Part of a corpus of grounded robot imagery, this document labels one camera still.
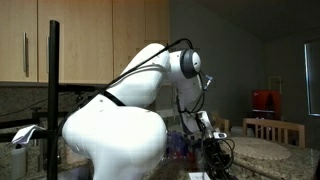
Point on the wooden chair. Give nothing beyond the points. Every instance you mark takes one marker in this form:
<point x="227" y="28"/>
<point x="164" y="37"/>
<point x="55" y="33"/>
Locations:
<point x="274" y="130"/>

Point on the white paper card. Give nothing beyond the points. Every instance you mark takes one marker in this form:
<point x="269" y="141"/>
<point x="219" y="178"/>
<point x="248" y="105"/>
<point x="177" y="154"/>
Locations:
<point x="198" y="176"/>

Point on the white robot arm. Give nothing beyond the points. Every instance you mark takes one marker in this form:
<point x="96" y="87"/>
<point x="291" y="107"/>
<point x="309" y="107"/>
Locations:
<point x="117" y="132"/>

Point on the red 3D printer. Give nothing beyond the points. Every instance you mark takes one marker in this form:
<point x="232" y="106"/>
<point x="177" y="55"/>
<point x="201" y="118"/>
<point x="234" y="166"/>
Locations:
<point x="266" y="104"/>

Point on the white plastic jug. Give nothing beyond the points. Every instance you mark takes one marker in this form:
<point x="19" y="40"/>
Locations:
<point x="19" y="160"/>

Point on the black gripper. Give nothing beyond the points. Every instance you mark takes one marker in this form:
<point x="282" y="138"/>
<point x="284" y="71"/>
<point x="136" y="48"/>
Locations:
<point x="219" y="156"/>

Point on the crumpled white paper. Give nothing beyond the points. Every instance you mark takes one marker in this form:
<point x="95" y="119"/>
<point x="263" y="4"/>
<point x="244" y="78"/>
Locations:
<point x="23" y="135"/>

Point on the wooden upper cabinets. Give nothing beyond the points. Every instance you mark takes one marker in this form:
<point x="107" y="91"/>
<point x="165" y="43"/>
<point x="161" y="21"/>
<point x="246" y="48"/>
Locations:
<point x="98" y="38"/>

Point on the black vertical pole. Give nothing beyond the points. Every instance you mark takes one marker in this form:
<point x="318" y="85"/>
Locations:
<point x="53" y="57"/>

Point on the round woven placemat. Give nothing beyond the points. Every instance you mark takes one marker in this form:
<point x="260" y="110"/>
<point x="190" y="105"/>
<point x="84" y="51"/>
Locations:
<point x="260" y="149"/>

